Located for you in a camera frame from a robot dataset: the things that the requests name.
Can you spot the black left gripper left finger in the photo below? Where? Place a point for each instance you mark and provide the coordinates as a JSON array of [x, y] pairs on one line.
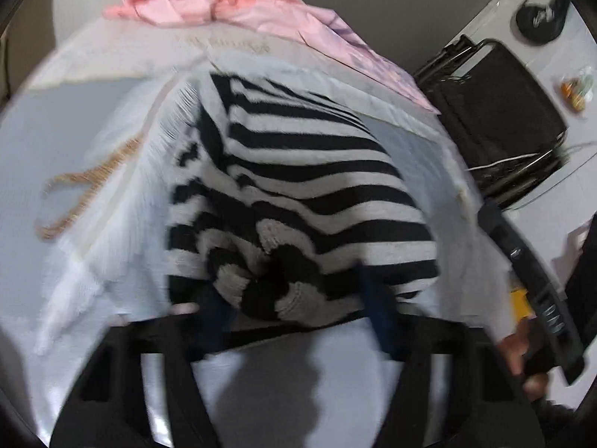
[[107, 404]]

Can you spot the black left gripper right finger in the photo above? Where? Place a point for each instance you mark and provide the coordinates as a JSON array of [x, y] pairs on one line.
[[485, 405]]

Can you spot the black grey striped knit sweater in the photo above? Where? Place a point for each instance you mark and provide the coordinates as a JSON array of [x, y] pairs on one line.
[[280, 199]]

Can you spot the person's right hand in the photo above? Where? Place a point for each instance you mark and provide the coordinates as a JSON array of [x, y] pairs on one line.
[[514, 348]]

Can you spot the black folding chair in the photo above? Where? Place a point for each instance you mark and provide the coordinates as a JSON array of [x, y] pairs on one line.
[[505, 126]]

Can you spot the grey feather print bed sheet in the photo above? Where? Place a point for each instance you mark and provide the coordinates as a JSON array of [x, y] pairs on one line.
[[72, 257]]

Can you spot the hanging bag of snacks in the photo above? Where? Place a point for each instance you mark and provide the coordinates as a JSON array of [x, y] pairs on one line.
[[577, 90]]

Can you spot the pink crumpled quilt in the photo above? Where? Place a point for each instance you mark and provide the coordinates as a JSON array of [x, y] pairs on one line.
[[321, 29]]

